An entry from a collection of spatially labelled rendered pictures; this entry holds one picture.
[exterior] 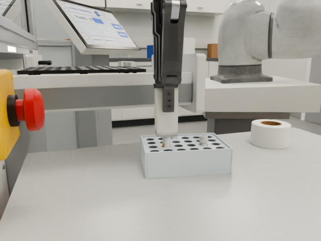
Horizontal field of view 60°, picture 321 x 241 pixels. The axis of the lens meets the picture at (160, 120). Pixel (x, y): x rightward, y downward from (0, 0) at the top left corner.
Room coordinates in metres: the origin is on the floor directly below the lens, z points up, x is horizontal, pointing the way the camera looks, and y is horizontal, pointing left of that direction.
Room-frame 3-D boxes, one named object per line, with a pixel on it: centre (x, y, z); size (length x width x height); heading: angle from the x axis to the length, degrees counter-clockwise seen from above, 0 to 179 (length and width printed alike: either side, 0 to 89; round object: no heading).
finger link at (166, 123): (0.38, -0.01, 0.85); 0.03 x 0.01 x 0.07; 98
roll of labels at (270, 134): (0.51, -0.21, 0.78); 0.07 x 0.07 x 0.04
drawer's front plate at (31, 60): (0.85, 0.37, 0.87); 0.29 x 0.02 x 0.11; 18
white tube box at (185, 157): (0.40, -0.03, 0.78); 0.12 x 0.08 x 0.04; 98
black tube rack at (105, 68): (0.59, 0.16, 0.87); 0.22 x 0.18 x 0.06; 108
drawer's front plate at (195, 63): (0.65, -0.03, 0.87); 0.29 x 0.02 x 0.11; 18
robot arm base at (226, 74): (1.06, -0.29, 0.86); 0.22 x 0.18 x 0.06; 4
